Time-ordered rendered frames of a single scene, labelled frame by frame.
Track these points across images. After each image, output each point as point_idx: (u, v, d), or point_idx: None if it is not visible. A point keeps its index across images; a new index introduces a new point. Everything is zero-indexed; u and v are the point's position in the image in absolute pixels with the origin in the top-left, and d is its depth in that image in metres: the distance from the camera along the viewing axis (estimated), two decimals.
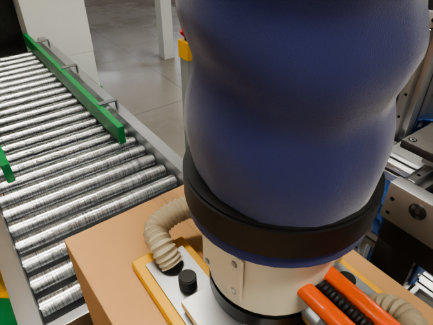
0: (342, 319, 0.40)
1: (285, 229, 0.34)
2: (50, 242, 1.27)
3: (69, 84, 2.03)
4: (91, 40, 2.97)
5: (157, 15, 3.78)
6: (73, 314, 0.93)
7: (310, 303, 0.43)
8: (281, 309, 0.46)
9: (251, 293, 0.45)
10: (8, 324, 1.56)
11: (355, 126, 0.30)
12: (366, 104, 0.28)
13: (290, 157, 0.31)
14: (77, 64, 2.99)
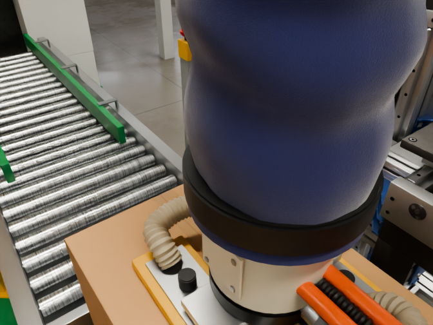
0: (341, 316, 0.41)
1: (285, 227, 0.34)
2: (50, 242, 1.27)
3: (69, 84, 2.03)
4: (91, 40, 2.97)
5: (157, 15, 3.78)
6: (73, 314, 0.93)
7: (309, 301, 0.43)
8: (280, 307, 0.46)
9: (250, 291, 0.45)
10: (8, 324, 1.56)
11: (354, 124, 0.30)
12: (365, 102, 0.28)
13: (289, 155, 0.31)
14: (77, 64, 2.99)
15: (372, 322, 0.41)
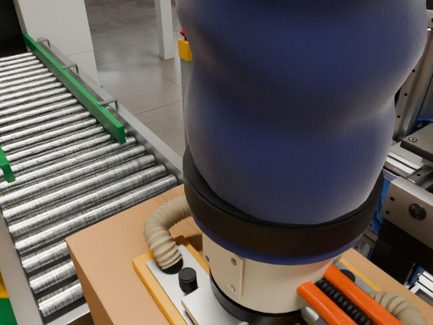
0: (341, 316, 0.41)
1: (285, 227, 0.34)
2: (50, 242, 1.27)
3: (69, 84, 2.03)
4: (91, 40, 2.97)
5: (157, 15, 3.78)
6: (73, 314, 0.93)
7: (309, 300, 0.43)
8: (280, 307, 0.46)
9: (250, 291, 0.45)
10: (8, 324, 1.56)
11: (354, 123, 0.30)
12: (365, 102, 0.28)
13: (289, 154, 0.31)
14: (77, 64, 2.99)
15: (372, 322, 0.41)
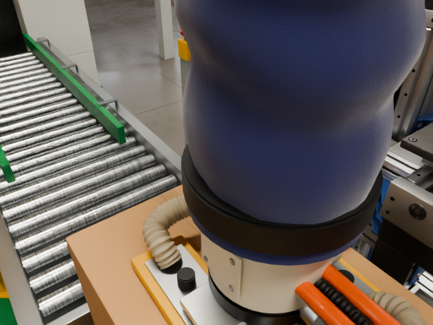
0: (339, 316, 0.40)
1: (283, 227, 0.34)
2: (50, 242, 1.27)
3: (69, 84, 2.03)
4: (91, 40, 2.97)
5: (157, 15, 3.78)
6: (73, 314, 0.93)
7: (308, 301, 0.43)
8: (279, 307, 0.46)
9: (249, 291, 0.45)
10: (8, 324, 1.56)
11: (352, 123, 0.30)
12: (363, 102, 0.28)
13: (288, 154, 0.31)
14: (77, 64, 2.99)
15: (370, 322, 0.40)
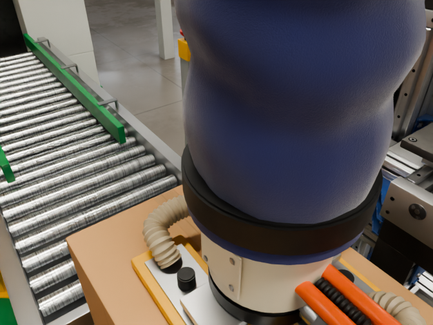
0: (339, 316, 0.41)
1: (283, 226, 0.34)
2: (50, 242, 1.27)
3: (69, 84, 2.03)
4: (91, 40, 2.97)
5: (157, 15, 3.78)
6: (73, 314, 0.93)
7: (308, 300, 0.43)
8: (279, 306, 0.46)
9: (249, 291, 0.45)
10: (8, 324, 1.56)
11: (352, 122, 0.30)
12: (363, 101, 0.28)
13: (288, 153, 0.31)
14: (77, 64, 2.99)
15: (370, 322, 0.40)
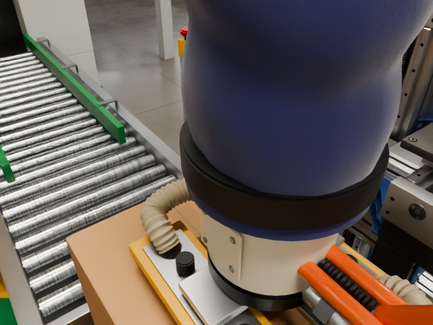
0: (344, 296, 0.39)
1: (285, 198, 0.33)
2: (50, 242, 1.27)
3: (69, 84, 2.03)
4: (91, 40, 2.97)
5: (157, 15, 3.78)
6: (73, 314, 0.93)
7: (311, 281, 0.41)
8: (281, 289, 0.45)
9: (250, 271, 0.44)
10: (8, 324, 1.56)
11: (359, 84, 0.28)
12: (372, 59, 0.27)
13: (291, 118, 0.29)
14: (77, 64, 2.99)
15: (376, 302, 0.39)
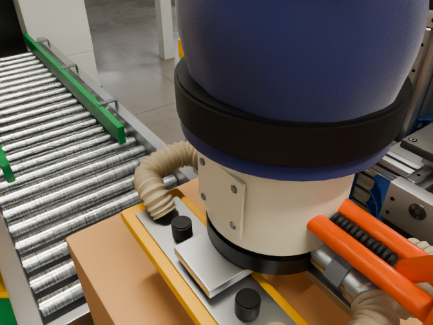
0: (361, 249, 0.34)
1: (296, 125, 0.28)
2: (50, 242, 1.27)
3: (69, 84, 2.03)
4: (91, 40, 2.97)
5: (157, 15, 3.78)
6: (73, 314, 0.93)
7: (322, 235, 0.37)
8: (288, 247, 0.40)
9: (254, 227, 0.39)
10: (8, 324, 1.56)
11: None
12: None
13: (305, 19, 0.25)
14: (77, 64, 2.99)
15: (397, 256, 0.34)
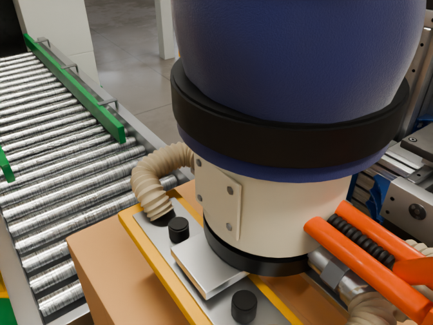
0: (357, 251, 0.34)
1: (292, 126, 0.28)
2: (50, 242, 1.27)
3: (69, 84, 2.03)
4: (91, 40, 2.97)
5: (157, 15, 3.78)
6: (73, 314, 0.93)
7: (319, 237, 0.37)
8: (285, 249, 0.40)
9: (250, 229, 0.39)
10: (8, 324, 1.56)
11: None
12: None
13: (300, 19, 0.24)
14: (77, 64, 2.99)
15: (394, 258, 0.34)
